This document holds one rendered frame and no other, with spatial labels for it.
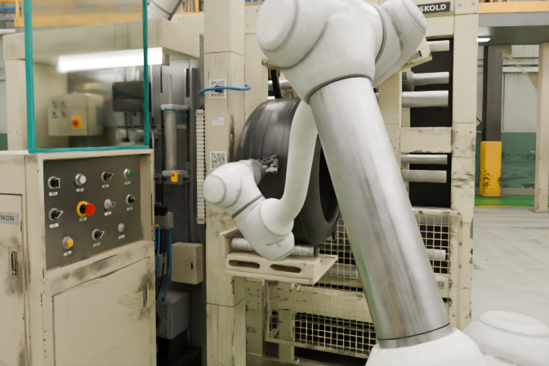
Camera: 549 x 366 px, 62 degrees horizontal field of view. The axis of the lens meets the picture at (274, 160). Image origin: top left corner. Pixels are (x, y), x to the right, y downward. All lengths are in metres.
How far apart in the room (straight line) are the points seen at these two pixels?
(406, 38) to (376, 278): 0.41
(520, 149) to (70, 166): 10.71
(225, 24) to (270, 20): 1.20
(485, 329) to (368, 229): 0.26
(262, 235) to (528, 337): 0.64
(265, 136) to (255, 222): 0.51
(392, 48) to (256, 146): 0.87
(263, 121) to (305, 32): 0.99
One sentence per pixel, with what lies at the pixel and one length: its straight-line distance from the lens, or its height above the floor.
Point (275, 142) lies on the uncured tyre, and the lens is 1.58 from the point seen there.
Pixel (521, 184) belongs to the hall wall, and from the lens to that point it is 11.69.
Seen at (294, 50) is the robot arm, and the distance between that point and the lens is 0.69.
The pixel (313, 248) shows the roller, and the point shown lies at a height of 0.91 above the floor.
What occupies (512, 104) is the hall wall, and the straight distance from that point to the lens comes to 11.66.
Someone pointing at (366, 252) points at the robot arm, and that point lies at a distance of 0.65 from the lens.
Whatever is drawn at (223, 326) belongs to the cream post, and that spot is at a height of 0.53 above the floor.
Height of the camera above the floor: 1.32
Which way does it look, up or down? 3 degrees down
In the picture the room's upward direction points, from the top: straight up
